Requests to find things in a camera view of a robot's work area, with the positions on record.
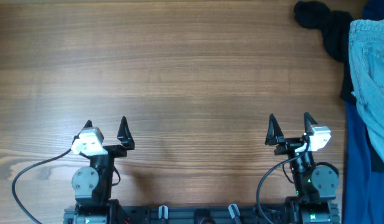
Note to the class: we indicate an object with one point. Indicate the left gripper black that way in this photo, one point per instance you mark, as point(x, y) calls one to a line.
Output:
point(124, 137)

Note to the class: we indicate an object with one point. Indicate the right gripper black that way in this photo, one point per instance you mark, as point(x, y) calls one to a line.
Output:
point(275, 134)

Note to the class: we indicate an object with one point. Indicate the light blue denim shorts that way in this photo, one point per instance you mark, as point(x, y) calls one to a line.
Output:
point(366, 60)

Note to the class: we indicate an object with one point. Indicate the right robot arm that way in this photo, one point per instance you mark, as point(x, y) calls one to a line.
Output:
point(315, 183)

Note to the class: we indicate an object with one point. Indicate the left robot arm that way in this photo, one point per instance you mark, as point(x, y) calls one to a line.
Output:
point(93, 184)

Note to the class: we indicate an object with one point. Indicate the blue garment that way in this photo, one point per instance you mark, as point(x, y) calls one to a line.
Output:
point(364, 187)

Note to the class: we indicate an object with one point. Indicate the black garment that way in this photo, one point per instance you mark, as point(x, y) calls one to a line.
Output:
point(335, 27)

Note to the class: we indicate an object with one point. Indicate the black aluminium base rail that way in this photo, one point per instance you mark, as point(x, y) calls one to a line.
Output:
point(204, 214)

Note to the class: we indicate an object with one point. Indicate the left grey rail clip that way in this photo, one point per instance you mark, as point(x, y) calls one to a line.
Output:
point(163, 212)

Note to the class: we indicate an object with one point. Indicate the grey rail clip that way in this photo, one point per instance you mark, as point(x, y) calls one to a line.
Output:
point(163, 212)
point(234, 211)

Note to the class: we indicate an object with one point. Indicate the right grey rail clip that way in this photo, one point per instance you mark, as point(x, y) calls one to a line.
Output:
point(234, 211)

